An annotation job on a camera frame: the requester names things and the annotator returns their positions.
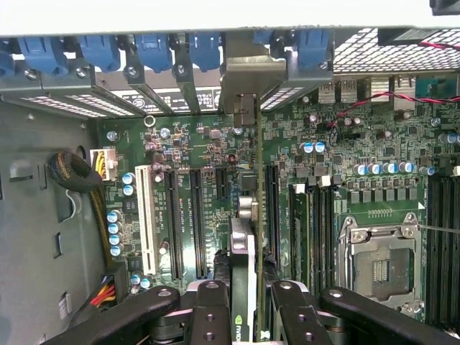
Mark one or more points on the short black expansion slot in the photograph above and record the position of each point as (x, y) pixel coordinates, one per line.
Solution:
(221, 183)

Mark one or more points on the dark grey open PC case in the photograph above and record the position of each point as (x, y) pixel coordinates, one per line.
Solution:
(215, 14)

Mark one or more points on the blue slot cover clip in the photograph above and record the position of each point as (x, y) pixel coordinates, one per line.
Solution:
(154, 52)
(205, 50)
(43, 54)
(7, 63)
(312, 48)
(262, 37)
(98, 52)

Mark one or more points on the metal CPU socket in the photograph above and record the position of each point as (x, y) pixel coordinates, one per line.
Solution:
(381, 266)

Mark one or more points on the metal expansion slot cover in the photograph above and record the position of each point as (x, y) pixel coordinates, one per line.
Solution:
(108, 106)
(61, 107)
(284, 97)

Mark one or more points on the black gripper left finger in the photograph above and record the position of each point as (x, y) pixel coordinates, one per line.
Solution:
(212, 316)

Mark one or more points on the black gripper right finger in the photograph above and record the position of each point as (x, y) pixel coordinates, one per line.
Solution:
(294, 316)

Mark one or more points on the thin metal locking lever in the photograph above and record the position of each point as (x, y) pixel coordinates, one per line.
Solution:
(438, 228)

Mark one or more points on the white expansion slot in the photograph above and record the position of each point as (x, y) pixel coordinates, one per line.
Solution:
(145, 215)

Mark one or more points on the long black expansion slot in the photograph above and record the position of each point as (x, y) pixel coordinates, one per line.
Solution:
(272, 215)
(174, 223)
(198, 223)

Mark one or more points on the black RAM slot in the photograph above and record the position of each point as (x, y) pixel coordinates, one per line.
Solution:
(433, 269)
(316, 233)
(444, 269)
(455, 269)
(324, 233)
(332, 233)

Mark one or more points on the green motherboard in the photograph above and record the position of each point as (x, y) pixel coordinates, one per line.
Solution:
(359, 143)

